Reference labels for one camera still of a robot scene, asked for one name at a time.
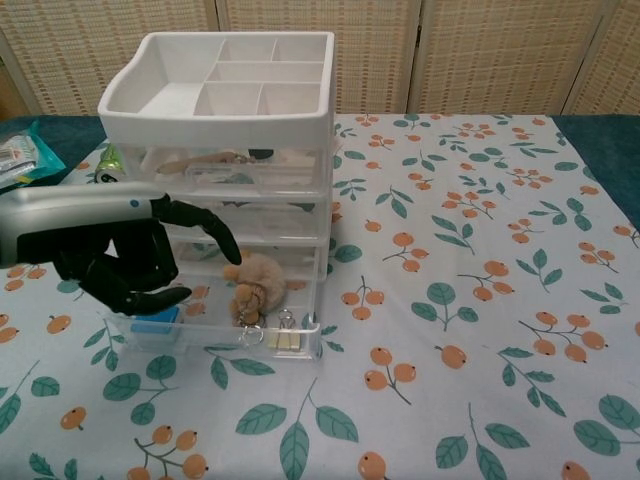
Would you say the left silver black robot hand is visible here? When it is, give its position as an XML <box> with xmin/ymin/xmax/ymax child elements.
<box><xmin>0</xmin><ymin>180</ymin><xmax>244</xmax><ymax>316</ymax></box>

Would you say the clear plastic drawer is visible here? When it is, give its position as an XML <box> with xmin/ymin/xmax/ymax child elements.
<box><xmin>119</xmin><ymin>144</ymin><xmax>331</xmax><ymax>197</ymax></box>
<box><xmin>164</xmin><ymin>192</ymin><xmax>330</xmax><ymax>244</ymax></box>
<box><xmin>97</xmin><ymin>259</ymin><xmax>322</xmax><ymax>364</ymax></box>
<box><xmin>172</xmin><ymin>238</ymin><xmax>329</xmax><ymax>279</ymax></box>

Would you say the beige plush toy keychain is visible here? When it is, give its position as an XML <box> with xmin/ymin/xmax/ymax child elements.
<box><xmin>222</xmin><ymin>252</ymin><xmax>290</xmax><ymax>347</ymax></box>

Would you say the white compartment tray stack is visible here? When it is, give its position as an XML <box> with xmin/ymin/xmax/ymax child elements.
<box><xmin>97</xmin><ymin>30</ymin><xmax>336</xmax><ymax>281</ymax></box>

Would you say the green drink can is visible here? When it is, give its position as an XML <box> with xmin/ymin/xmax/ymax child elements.
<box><xmin>94</xmin><ymin>143</ymin><xmax>127</xmax><ymax>185</ymax></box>

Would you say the teal snack package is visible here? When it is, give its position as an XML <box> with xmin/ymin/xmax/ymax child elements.
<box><xmin>0</xmin><ymin>118</ymin><xmax>67</xmax><ymax>194</ymax></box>

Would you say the small blue box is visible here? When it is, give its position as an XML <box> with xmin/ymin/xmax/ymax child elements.
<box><xmin>130</xmin><ymin>306</ymin><xmax>180</xmax><ymax>347</ymax></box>

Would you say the beige binder clip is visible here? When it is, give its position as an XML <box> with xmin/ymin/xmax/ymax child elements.
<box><xmin>267</xmin><ymin>308</ymin><xmax>304</xmax><ymax>357</ymax></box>

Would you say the floral leaf print tablecloth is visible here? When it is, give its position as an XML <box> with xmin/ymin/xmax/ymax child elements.
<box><xmin>0</xmin><ymin>112</ymin><xmax>640</xmax><ymax>480</ymax></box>

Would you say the woven bamboo folding screen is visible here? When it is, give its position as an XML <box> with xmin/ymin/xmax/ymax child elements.
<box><xmin>0</xmin><ymin>0</ymin><xmax>640</xmax><ymax>121</ymax></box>

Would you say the beige wooden keychain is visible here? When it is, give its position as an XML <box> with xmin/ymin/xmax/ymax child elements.
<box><xmin>158</xmin><ymin>151</ymin><xmax>251</xmax><ymax>175</ymax></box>

